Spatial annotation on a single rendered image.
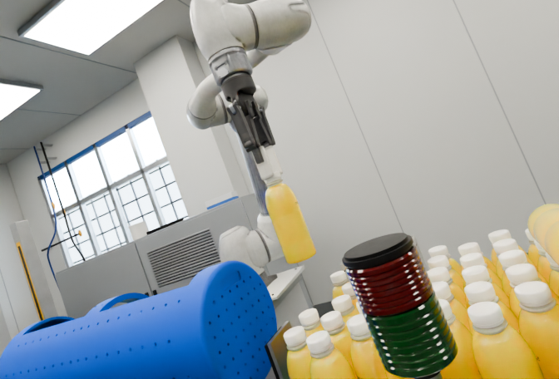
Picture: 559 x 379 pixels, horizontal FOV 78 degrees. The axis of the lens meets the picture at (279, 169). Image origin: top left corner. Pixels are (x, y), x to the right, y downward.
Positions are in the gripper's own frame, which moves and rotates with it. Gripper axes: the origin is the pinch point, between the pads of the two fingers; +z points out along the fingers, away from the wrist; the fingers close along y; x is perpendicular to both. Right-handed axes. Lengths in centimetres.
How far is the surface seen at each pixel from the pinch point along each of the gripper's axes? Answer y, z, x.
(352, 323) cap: 15.9, 31.2, 11.9
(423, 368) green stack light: 41, 24, 27
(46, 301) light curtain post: -30, 15, -158
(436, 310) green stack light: 39, 21, 29
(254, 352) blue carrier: 3.5, 39.4, -19.2
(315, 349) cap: 20.1, 32.3, 6.3
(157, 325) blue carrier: 14.8, 24.7, -32.4
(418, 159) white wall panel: -274, 23, 7
